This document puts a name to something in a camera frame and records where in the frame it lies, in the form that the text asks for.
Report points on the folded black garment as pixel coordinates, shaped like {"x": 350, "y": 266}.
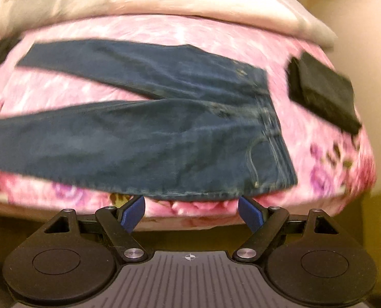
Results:
{"x": 294, "y": 80}

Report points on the blue denim jeans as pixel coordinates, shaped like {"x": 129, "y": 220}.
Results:
{"x": 152, "y": 128}

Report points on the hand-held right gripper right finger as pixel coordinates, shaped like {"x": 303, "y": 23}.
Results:
{"x": 250, "y": 213}

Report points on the beige quilt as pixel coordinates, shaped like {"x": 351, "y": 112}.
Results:
{"x": 152, "y": 1}

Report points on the folded dark grey garment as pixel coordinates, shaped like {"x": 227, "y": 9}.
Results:
{"x": 330, "y": 94}

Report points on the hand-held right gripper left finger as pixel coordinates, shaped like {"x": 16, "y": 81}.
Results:
{"x": 134, "y": 213}

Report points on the pink rose print blanket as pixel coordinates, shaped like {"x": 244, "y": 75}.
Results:
{"x": 318, "y": 154}

